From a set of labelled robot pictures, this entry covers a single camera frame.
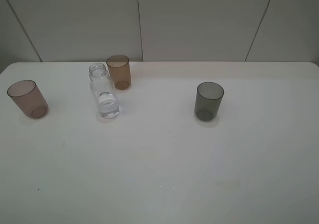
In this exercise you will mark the translucent grey plastic cup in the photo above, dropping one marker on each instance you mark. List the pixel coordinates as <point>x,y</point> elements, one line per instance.
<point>208,99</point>

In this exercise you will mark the translucent pink plastic cup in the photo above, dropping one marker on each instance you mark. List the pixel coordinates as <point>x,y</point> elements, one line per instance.
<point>27,96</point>

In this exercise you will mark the translucent orange plastic cup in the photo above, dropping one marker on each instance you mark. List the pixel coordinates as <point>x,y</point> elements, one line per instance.
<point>119,69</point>

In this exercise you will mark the clear plastic water bottle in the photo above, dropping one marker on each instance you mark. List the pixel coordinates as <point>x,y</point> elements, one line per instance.
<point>103,91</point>

